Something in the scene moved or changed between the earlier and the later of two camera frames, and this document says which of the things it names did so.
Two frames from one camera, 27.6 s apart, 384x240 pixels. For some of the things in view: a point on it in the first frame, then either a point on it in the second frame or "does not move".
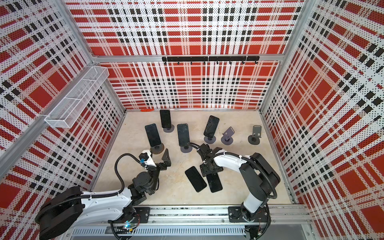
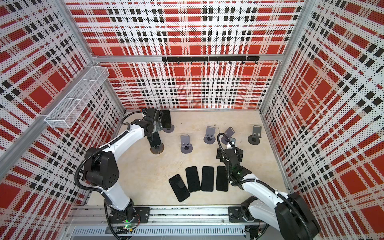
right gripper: [205, 171] → [219, 153]
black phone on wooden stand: [153, 135] does not move
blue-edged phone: [214, 182] → [193, 179]
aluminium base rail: [286, 222] does not move
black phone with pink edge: [211, 126] → [207, 175]
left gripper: [166, 161] → [158, 125]
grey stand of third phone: [209, 140] does not move
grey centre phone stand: [186, 149] does not move
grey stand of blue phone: [227, 139] does not move
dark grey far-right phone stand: [254, 139] does not move
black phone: [165, 115] does not move
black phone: [183, 134] → [222, 183]
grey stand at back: [169, 129] does not move
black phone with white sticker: [195, 179] → [178, 187]
